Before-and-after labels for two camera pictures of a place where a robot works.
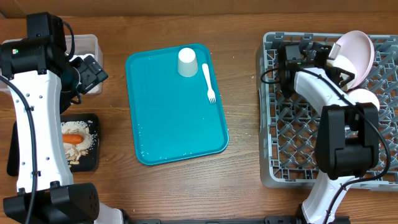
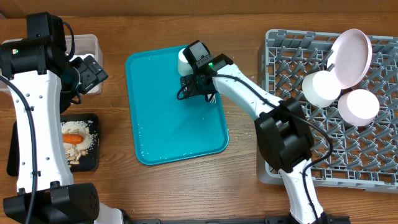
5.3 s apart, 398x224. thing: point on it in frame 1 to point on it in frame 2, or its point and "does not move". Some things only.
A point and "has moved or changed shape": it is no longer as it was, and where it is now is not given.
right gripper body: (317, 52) to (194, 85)
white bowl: (344, 62) has moved or changed shape
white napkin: (97, 90) does not move
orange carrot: (72, 139) does not move
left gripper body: (90, 74) does not move
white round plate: (359, 46) does not move
